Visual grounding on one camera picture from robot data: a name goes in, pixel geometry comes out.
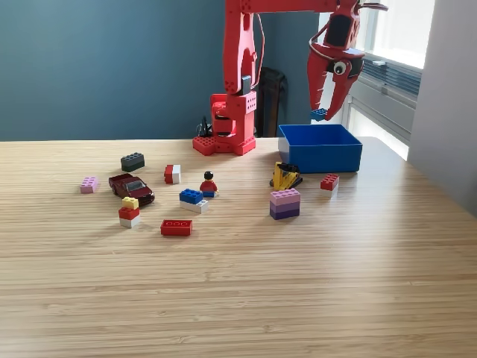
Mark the blue lego brick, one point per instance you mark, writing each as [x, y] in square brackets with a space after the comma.
[318, 115]

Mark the yellow toy digger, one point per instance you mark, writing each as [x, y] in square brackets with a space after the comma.
[283, 177]

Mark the lego figure red shirt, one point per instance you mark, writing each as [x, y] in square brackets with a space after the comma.
[208, 185]

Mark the blue and white lego stack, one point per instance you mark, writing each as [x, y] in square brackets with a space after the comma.
[193, 199]

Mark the dark red toy car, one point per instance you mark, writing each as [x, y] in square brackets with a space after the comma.
[130, 186]

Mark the blue plastic bin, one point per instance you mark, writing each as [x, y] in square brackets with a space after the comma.
[324, 158]

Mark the red and white lego brick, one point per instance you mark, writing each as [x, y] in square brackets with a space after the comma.
[172, 174]
[329, 183]

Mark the pink and purple lego stack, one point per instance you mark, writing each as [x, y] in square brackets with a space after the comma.
[285, 205]

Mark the black lego brick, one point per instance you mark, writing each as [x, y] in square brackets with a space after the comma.
[132, 162]

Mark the yellow red white lego stack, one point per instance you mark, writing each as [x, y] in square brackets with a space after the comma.
[129, 214]

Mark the pink lego brick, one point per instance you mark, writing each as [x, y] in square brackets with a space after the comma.
[89, 185]

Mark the grey window vent grille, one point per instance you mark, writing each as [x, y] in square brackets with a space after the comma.
[395, 76]

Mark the black chair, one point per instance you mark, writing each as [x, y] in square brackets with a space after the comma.
[274, 104]

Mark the white framed window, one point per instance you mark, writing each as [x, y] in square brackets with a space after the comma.
[402, 37]

